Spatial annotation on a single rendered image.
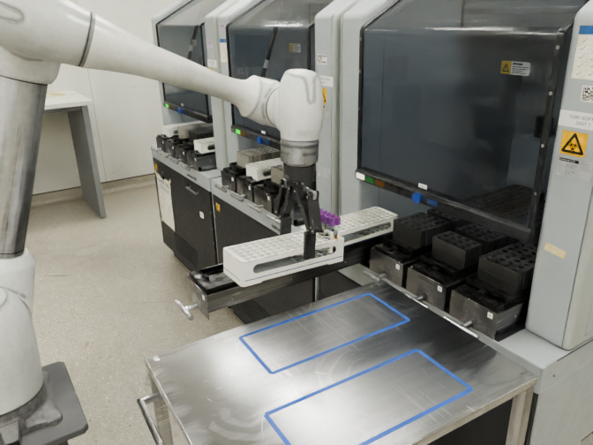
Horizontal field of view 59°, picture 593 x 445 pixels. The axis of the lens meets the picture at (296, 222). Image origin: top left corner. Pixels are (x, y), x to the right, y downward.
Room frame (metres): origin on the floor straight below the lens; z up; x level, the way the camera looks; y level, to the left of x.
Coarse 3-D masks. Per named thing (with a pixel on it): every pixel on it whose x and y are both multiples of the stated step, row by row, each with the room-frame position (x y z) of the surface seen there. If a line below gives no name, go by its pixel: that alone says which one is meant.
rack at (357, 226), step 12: (348, 216) 1.51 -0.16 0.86; (360, 216) 1.49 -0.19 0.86; (372, 216) 1.49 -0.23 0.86; (384, 216) 1.49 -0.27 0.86; (396, 216) 1.49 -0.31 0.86; (300, 228) 1.42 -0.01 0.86; (348, 228) 1.42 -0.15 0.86; (360, 228) 1.42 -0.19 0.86; (372, 228) 1.49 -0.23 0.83; (384, 228) 1.49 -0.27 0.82; (348, 240) 1.44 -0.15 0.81; (360, 240) 1.42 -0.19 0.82
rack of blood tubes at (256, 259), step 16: (256, 240) 1.19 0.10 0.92; (272, 240) 1.21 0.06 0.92; (288, 240) 1.20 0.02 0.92; (320, 240) 1.20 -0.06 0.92; (336, 240) 1.21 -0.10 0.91; (224, 256) 1.13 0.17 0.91; (240, 256) 1.10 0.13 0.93; (256, 256) 1.10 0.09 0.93; (272, 256) 1.10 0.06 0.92; (288, 256) 1.13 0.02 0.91; (320, 256) 1.20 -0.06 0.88; (336, 256) 1.21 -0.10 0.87; (224, 272) 1.13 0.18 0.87; (240, 272) 1.07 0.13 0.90; (256, 272) 1.13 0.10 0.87; (272, 272) 1.10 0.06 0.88; (288, 272) 1.13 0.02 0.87
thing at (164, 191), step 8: (160, 176) 2.93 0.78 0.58; (160, 184) 3.00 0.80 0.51; (168, 184) 2.87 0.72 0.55; (160, 192) 3.01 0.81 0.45; (168, 192) 2.88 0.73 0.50; (160, 200) 3.03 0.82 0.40; (168, 200) 2.90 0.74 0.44; (168, 208) 2.92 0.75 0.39; (168, 216) 2.93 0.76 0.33; (168, 224) 2.95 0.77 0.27
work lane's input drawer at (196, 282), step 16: (368, 240) 1.42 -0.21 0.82; (352, 256) 1.38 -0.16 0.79; (368, 256) 1.41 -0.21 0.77; (192, 272) 1.24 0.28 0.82; (208, 272) 1.27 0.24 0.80; (304, 272) 1.29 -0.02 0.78; (320, 272) 1.32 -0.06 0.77; (192, 288) 1.21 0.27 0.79; (208, 288) 1.15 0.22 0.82; (224, 288) 1.17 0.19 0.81; (240, 288) 1.18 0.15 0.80; (256, 288) 1.21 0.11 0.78; (272, 288) 1.23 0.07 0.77; (176, 304) 1.20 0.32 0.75; (192, 304) 1.19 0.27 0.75; (208, 304) 1.14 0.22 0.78; (224, 304) 1.16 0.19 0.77; (208, 320) 1.13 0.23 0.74
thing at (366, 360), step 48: (384, 288) 1.13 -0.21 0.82; (240, 336) 0.94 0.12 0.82; (288, 336) 0.93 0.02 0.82; (336, 336) 0.93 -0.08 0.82; (384, 336) 0.92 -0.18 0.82; (432, 336) 0.92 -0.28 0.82; (192, 384) 0.79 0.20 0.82; (240, 384) 0.78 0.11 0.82; (288, 384) 0.78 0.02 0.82; (336, 384) 0.78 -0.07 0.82; (384, 384) 0.77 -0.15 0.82; (432, 384) 0.77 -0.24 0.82; (480, 384) 0.77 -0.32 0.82; (528, 384) 0.77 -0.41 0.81; (192, 432) 0.67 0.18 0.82; (240, 432) 0.67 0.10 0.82; (288, 432) 0.66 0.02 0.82; (336, 432) 0.66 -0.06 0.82; (384, 432) 0.66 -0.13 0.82; (432, 432) 0.66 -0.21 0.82
